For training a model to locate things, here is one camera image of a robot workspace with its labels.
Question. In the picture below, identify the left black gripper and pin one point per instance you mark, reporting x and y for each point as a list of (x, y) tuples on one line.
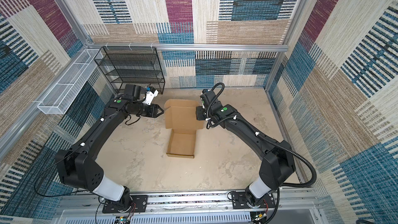
[(154, 109)]

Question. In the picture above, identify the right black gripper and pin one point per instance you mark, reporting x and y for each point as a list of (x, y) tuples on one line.
[(199, 112)]

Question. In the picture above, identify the brown cardboard box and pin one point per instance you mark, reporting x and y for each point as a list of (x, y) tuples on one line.
[(181, 119)]

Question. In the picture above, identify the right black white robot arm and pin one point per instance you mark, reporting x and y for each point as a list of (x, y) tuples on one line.
[(277, 158)]

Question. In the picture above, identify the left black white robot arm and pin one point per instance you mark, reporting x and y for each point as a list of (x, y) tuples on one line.
[(77, 166)]

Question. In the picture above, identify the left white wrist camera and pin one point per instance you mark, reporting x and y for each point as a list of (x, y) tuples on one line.
[(151, 93)]

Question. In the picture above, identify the black wire shelf rack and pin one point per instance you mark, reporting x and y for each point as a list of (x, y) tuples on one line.
[(131, 65)]

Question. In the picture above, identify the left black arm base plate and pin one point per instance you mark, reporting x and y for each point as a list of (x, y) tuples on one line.
[(127, 204)]

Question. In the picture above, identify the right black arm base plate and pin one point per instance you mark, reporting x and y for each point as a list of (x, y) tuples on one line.
[(244, 200)]

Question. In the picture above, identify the white wire mesh basket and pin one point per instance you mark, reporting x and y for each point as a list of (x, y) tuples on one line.
[(59, 99)]

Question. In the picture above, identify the aluminium front rail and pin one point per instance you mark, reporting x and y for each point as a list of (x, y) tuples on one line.
[(290, 206)]

